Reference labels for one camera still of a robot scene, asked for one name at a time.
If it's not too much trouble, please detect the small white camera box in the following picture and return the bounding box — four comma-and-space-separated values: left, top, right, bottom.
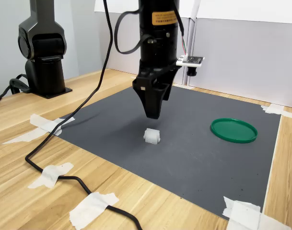
176, 55, 205, 77

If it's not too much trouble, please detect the black camera cable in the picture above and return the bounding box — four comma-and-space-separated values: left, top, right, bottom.
24, 0, 187, 230

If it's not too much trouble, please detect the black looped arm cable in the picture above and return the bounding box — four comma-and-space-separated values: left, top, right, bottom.
114, 7, 153, 55

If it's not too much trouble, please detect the round green lid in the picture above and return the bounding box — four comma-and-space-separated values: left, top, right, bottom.
210, 117, 258, 144

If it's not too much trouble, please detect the small white plastic terminal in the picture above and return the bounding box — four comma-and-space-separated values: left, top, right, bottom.
143, 128, 161, 145

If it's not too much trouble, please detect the long white edge tape strip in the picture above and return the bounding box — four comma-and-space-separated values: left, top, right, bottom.
262, 114, 282, 214

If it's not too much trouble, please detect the dark grey mat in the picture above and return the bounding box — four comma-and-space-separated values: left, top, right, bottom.
55, 82, 282, 220

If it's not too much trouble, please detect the black base power cable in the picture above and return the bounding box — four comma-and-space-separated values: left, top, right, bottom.
0, 74, 32, 110

